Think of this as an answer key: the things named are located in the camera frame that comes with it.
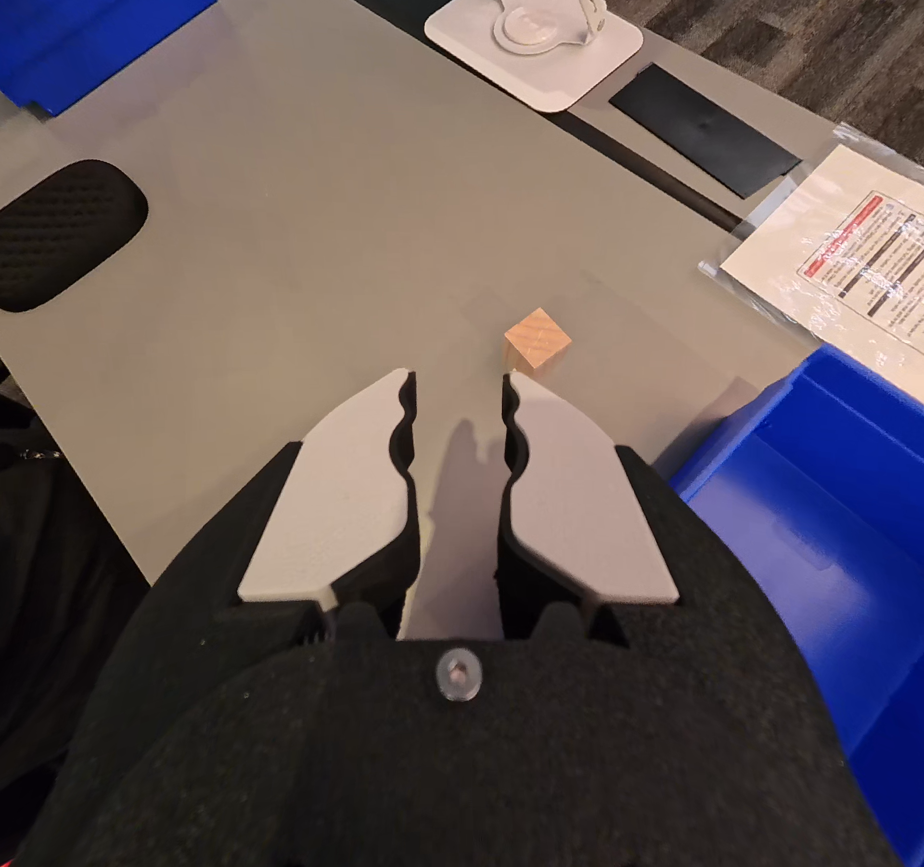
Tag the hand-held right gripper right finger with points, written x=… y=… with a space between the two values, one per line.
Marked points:
x=585 y=520

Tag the blue plastic bin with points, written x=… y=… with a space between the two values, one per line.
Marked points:
x=94 y=15
x=830 y=520

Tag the instruction sheet in plastic sleeve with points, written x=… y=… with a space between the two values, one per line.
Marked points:
x=794 y=253

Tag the white display stand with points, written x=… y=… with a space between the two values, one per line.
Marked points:
x=548 y=80

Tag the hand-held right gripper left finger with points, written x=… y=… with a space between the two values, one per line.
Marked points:
x=325 y=513

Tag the wooden cube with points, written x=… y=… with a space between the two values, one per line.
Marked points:
x=538 y=340

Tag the black textured wrist pad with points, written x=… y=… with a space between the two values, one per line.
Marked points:
x=65 y=239

